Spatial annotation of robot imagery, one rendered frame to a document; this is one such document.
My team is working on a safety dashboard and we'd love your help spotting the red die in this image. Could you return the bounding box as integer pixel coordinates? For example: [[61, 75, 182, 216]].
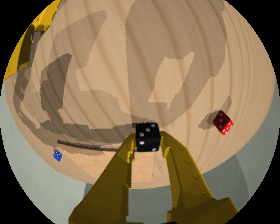
[[213, 111, 233, 135]]

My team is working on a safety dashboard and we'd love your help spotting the black die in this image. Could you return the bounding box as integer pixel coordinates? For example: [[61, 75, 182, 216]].
[[136, 123, 161, 152]]

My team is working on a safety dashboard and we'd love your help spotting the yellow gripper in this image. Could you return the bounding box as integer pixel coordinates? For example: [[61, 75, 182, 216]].
[[68, 131, 238, 224]]

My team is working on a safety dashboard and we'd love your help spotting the blue die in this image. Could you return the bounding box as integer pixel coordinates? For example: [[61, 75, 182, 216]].
[[53, 150, 62, 162]]

